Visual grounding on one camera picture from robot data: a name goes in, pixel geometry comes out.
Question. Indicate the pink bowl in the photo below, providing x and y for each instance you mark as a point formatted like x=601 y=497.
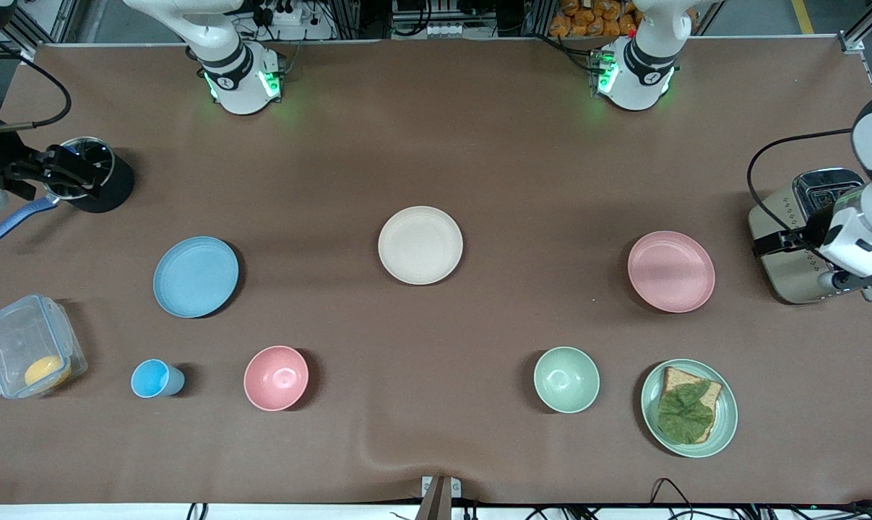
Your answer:
x=276 y=378

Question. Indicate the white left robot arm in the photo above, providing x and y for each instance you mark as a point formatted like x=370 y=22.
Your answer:
x=641 y=72

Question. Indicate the green plate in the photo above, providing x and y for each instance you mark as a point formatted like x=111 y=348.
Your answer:
x=696 y=449

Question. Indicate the blue plate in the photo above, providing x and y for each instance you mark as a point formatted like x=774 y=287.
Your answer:
x=196 y=277

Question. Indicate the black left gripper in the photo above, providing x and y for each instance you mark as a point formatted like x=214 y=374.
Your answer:
x=812 y=232

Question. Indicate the brown bread slice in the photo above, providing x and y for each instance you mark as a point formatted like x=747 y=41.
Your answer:
x=675 y=377

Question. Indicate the aluminium frame corner post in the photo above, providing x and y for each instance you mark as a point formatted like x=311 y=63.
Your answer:
x=853 y=40

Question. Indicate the pink plate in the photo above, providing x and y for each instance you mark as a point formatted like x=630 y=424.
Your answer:
x=671 y=272

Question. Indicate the small white socket strip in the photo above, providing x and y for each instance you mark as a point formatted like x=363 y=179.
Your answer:
x=444 y=30

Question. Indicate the green bowl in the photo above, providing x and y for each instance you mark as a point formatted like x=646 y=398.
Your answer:
x=566 y=380

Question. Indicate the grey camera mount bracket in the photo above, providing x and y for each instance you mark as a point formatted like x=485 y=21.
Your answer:
x=437 y=498

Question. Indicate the blue cup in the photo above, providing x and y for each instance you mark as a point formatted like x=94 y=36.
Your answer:
x=152 y=379

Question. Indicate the large table cover cloth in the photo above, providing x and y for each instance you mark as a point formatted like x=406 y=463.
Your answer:
x=436 y=144

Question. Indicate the beige plate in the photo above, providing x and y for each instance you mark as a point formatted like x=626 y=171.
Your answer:
x=420 y=245

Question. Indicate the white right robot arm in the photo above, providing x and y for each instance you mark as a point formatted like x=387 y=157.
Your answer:
x=237 y=79

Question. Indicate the glass pot lid blue knob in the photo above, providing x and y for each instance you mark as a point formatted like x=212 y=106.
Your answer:
x=97 y=160

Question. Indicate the clear plastic food container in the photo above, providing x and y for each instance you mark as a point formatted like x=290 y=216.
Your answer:
x=16 y=336

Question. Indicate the white power strip with plugs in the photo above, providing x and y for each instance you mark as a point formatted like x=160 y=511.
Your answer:
x=291 y=18

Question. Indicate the orange round food piece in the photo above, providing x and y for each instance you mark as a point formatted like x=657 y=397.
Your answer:
x=47 y=371

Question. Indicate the beige and chrome toaster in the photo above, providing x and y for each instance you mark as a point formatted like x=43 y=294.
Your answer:
x=775 y=282

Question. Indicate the green lettuce leaf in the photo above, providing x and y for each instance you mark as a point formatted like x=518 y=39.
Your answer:
x=685 y=415

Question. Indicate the orange snack bag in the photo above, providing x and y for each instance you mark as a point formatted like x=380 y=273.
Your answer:
x=591 y=20

